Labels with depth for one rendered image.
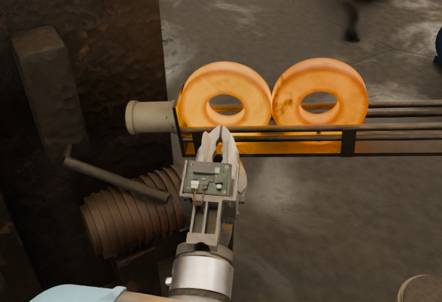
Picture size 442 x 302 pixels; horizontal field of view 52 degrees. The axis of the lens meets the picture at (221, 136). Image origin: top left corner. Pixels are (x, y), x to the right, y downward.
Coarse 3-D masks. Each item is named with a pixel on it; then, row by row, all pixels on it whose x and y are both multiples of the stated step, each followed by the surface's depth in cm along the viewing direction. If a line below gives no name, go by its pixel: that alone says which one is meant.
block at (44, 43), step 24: (24, 48) 73; (48, 48) 73; (24, 72) 73; (48, 72) 75; (72, 72) 78; (48, 96) 77; (72, 96) 80; (48, 120) 80; (72, 120) 82; (48, 144) 83; (72, 144) 85
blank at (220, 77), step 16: (208, 64) 74; (224, 64) 73; (240, 64) 73; (192, 80) 73; (208, 80) 73; (224, 80) 72; (240, 80) 72; (256, 80) 72; (192, 96) 75; (208, 96) 75; (240, 96) 74; (256, 96) 74; (192, 112) 77; (208, 112) 78; (240, 112) 79; (256, 112) 75
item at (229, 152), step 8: (224, 128) 69; (224, 136) 68; (224, 144) 68; (232, 144) 67; (224, 152) 67; (232, 152) 66; (224, 160) 66; (232, 160) 66; (232, 168) 65; (232, 176) 64
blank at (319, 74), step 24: (288, 72) 72; (312, 72) 70; (336, 72) 69; (288, 96) 73; (336, 96) 72; (360, 96) 71; (288, 120) 76; (312, 120) 76; (336, 120) 75; (360, 120) 74
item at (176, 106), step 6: (180, 84) 80; (180, 90) 78; (180, 96) 78; (174, 102) 75; (174, 108) 74; (174, 114) 75; (180, 114) 77; (180, 120) 77; (180, 126) 77; (180, 132) 77; (180, 138) 78; (180, 144) 79; (186, 144) 82
